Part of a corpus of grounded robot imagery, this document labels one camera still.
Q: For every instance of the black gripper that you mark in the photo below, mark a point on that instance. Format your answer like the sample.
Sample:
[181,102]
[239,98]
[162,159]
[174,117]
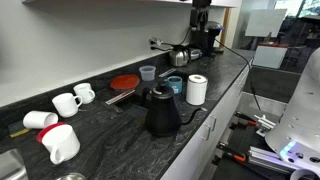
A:
[202,3]

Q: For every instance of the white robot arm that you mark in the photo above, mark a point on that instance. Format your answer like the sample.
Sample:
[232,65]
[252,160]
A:
[300,116]

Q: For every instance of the stainless steel kettle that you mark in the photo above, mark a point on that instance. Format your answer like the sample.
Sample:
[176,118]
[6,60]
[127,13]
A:
[178,57]

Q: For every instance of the black gooseneck kettle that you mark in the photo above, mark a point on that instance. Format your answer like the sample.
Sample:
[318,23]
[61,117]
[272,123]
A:
[161,115]

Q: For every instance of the black coffee machine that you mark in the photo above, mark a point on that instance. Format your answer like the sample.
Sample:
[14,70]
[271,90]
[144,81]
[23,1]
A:
[211,36]

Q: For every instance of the small steel appliance base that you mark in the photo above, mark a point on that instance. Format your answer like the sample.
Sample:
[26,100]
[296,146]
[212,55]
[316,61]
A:
[195,54]

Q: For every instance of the short wrapped chopstick packet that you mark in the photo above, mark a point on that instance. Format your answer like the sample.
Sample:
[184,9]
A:
[166,72]

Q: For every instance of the white board panel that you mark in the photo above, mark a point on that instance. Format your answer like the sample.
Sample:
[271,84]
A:
[266,22]

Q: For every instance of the blue metal mug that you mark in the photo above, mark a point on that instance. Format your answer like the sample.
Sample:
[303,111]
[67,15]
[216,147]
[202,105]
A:
[176,86]

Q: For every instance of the clear plastic cup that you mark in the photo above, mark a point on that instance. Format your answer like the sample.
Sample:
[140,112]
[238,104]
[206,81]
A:
[147,74]

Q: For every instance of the white box with red top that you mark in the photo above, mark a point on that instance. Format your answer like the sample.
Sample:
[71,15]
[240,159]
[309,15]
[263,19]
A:
[270,56]

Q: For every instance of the orange black clamp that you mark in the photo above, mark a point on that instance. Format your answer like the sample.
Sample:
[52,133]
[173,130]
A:
[231,154]
[245,118]

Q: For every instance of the long wrapped chopstick packet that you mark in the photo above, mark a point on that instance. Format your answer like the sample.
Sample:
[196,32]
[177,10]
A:
[120,97]

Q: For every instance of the black perforated robot table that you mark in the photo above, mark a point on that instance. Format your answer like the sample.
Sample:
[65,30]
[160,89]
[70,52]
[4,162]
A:
[246,140]

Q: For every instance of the white base cabinet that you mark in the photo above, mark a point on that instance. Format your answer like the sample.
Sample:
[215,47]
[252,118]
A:
[193,150]

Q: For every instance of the small white mug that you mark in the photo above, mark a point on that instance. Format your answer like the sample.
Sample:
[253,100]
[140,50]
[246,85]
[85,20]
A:
[83,93]

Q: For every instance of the long aluminium extrusion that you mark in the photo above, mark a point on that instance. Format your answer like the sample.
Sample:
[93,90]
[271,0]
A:
[266,160]

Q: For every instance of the medium white mug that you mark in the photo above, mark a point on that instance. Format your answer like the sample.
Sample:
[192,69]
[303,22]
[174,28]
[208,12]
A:
[65,106]

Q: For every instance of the large white mug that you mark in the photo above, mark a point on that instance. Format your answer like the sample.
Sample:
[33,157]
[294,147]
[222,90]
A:
[61,143]

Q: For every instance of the round metal bowl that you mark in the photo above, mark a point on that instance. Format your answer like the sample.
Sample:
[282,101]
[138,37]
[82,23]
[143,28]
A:
[70,176]

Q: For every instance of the green yellow sponge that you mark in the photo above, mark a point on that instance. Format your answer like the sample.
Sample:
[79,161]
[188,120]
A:
[15,129]

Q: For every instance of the steel sink basin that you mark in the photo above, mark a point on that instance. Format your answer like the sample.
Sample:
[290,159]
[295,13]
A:
[11,166]

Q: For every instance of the wooden post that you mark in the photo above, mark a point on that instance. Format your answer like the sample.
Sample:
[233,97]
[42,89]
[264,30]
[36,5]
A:
[225,26]

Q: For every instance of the white wall outlet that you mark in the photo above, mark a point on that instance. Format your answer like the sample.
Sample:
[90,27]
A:
[154,43]

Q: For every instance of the white wall shelf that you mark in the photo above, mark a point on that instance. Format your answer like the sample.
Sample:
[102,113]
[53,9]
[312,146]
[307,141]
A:
[133,2]

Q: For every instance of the small aluminium bracket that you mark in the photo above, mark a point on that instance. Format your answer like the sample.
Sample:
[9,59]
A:
[265,124]

